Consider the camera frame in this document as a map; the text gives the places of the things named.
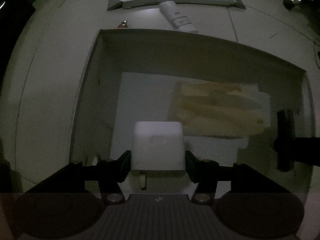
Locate grey cardboard storage box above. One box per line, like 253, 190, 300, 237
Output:
68, 28, 316, 194

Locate white power adapter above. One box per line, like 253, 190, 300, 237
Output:
131, 121, 185, 190

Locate orange utility knife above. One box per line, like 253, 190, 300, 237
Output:
117, 21, 128, 29

